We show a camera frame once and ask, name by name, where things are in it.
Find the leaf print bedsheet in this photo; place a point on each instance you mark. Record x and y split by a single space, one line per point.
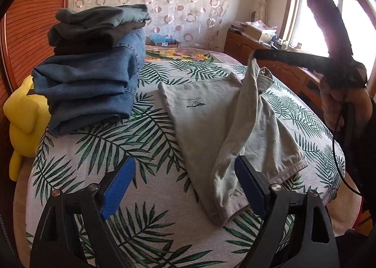
152 144

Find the person's right forearm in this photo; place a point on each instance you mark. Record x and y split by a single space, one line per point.
369 168

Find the cardboard box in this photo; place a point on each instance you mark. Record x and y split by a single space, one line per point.
254 32

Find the yellow plush toy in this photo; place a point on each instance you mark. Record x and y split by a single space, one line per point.
23 121

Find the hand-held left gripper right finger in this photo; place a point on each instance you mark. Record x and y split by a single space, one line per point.
249 188

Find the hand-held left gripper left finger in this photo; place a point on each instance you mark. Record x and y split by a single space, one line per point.
120 188

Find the wooden frame window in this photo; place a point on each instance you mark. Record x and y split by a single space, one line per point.
299 26

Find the floral blanket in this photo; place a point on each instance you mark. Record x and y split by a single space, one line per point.
188 56

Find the dark oval fan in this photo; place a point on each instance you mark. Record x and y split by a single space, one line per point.
254 15

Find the pink patterned paper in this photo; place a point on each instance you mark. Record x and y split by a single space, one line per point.
261 24

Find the wooden dresser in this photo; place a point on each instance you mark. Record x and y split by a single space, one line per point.
241 47

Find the person's right hand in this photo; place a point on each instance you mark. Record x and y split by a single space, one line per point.
332 103

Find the beige shorts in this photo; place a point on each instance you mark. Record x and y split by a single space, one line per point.
205 126

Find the beige bed mattress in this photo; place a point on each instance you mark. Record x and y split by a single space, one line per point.
20 212

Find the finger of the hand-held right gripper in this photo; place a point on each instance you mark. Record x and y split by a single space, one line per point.
282 57

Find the folded blue jeans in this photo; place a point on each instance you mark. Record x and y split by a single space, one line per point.
88 88

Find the blue plastic bag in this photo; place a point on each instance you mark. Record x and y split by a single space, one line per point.
161 38

